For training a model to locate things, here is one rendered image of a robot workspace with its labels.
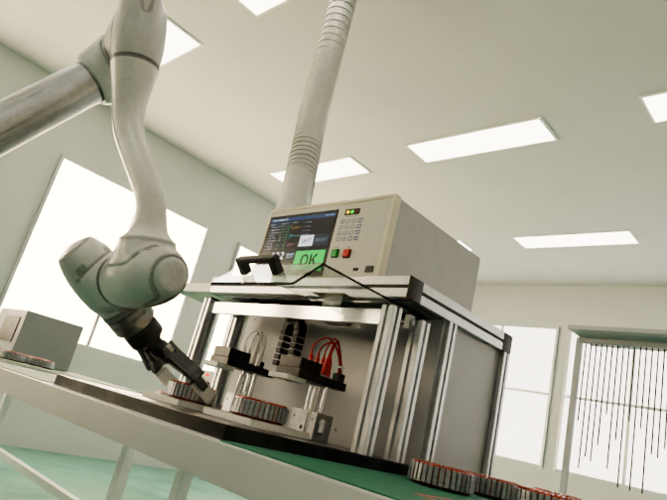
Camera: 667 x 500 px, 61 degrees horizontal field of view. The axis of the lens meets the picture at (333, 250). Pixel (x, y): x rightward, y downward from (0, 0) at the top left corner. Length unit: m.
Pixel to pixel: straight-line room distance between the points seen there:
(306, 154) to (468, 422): 1.90
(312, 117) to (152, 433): 2.36
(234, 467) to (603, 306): 7.32
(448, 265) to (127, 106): 0.82
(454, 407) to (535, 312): 6.94
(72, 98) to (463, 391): 1.08
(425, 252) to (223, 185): 5.68
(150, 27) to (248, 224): 5.83
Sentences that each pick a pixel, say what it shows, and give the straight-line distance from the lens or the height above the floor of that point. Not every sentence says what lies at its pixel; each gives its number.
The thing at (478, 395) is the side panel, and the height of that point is 0.95.
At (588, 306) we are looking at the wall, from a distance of 7.98.
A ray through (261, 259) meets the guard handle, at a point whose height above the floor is 1.05.
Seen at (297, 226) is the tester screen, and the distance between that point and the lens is 1.47.
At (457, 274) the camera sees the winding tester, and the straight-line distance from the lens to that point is 1.47.
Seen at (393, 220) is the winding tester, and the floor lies 1.26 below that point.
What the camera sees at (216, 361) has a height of 0.88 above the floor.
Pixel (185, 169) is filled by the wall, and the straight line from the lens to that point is 6.67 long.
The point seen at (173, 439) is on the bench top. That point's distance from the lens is 0.89.
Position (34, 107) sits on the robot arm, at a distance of 1.42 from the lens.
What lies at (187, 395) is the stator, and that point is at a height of 0.79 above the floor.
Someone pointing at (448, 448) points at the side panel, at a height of 0.82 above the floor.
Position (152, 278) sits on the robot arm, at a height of 0.96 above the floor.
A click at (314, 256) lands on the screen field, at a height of 1.18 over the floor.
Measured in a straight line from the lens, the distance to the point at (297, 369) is 1.17.
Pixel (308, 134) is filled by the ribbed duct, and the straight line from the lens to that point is 3.02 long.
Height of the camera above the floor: 0.80
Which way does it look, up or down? 17 degrees up
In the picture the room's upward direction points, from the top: 14 degrees clockwise
